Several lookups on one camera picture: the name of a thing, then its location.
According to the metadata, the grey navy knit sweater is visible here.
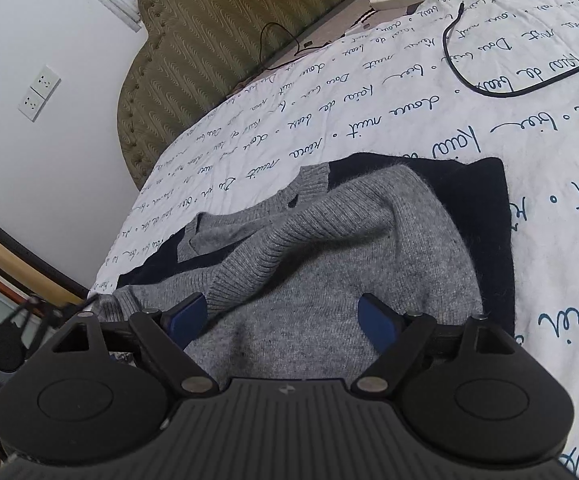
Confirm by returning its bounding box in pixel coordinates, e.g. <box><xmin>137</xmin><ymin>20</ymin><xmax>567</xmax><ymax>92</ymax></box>
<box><xmin>92</xmin><ymin>153</ymin><xmax>515</xmax><ymax>382</ymax></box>

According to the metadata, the gold black rolled tube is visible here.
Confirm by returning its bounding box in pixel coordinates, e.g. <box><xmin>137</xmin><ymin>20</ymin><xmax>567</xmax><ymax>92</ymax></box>
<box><xmin>0</xmin><ymin>228</ymin><xmax>88</xmax><ymax>306</ymax></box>

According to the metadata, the white script-print bed quilt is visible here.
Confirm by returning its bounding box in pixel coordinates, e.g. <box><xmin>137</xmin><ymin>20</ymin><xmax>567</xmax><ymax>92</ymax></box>
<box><xmin>93</xmin><ymin>0</ymin><xmax>579</xmax><ymax>477</ymax></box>

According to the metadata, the olive upholstered headboard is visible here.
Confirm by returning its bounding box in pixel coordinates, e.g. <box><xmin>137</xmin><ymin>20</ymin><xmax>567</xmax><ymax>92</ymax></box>
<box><xmin>117</xmin><ymin>0</ymin><xmax>345</xmax><ymax>186</ymax></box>

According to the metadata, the white wall socket pair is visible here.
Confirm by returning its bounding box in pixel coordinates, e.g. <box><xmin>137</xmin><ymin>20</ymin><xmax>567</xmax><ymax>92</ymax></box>
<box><xmin>18</xmin><ymin>65</ymin><xmax>62</xmax><ymax>122</ymax></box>

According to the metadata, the black cable on bed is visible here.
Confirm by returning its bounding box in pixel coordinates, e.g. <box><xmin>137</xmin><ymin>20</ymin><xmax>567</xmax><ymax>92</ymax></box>
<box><xmin>441</xmin><ymin>0</ymin><xmax>579</xmax><ymax>99</ymax></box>

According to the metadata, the thin black wire at headboard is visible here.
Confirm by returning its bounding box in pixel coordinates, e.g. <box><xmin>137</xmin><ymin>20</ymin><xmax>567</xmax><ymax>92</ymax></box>
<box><xmin>259</xmin><ymin>20</ymin><xmax>331</xmax><ymax>68</ymax></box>

